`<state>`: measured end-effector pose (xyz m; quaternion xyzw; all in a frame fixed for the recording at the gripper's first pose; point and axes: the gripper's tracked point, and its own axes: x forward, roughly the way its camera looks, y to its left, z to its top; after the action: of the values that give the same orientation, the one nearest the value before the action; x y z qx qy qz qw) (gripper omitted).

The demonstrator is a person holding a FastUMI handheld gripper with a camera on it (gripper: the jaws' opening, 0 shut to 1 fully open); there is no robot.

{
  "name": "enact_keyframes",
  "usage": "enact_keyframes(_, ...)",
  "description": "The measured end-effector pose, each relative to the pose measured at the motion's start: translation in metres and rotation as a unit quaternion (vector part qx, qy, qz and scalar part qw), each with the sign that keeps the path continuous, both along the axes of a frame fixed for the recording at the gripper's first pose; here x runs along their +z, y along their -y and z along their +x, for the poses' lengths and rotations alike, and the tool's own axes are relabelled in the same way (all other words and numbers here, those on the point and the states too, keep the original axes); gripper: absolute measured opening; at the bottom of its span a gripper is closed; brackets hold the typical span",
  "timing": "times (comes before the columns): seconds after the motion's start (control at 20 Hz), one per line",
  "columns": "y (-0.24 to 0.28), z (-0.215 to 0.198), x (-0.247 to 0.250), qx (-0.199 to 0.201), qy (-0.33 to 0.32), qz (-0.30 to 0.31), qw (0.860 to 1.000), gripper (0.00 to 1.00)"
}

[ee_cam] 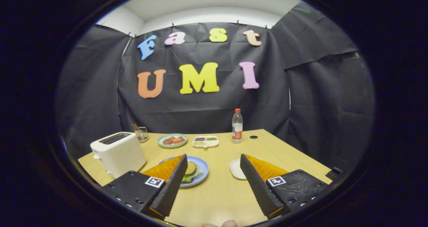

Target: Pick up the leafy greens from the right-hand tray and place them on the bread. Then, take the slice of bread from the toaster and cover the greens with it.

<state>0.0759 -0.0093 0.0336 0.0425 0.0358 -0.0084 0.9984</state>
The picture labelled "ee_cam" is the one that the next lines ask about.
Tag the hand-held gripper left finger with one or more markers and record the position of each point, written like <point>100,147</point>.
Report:
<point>172,187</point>

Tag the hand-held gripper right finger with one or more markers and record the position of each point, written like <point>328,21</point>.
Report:
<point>257,190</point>

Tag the green lettuce leaf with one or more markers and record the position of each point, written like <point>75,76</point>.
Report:
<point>198,173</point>

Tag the white square plate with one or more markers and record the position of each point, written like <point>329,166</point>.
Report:
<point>235,169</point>

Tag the blue plate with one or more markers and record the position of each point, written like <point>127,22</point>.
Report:
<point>203,166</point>

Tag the pale green plate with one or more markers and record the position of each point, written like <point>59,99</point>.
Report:
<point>161,143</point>

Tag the brown meat piece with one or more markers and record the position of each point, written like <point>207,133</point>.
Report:
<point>167,141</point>

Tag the red tomato slice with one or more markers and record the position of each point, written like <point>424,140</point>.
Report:
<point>178,139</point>

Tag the glass holder with wooden sticks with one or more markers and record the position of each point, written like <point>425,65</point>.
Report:
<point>142,135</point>

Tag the white toaster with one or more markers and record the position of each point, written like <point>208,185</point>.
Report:
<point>120,156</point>

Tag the white divided condiment tray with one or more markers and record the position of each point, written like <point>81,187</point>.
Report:
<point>214,143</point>

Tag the clear plastic water bottle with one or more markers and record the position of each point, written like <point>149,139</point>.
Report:
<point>237,130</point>

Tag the black table edge clamp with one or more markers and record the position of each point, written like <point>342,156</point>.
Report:
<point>334,173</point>

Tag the black backdrop cloth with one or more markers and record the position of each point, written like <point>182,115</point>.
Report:
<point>200,110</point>

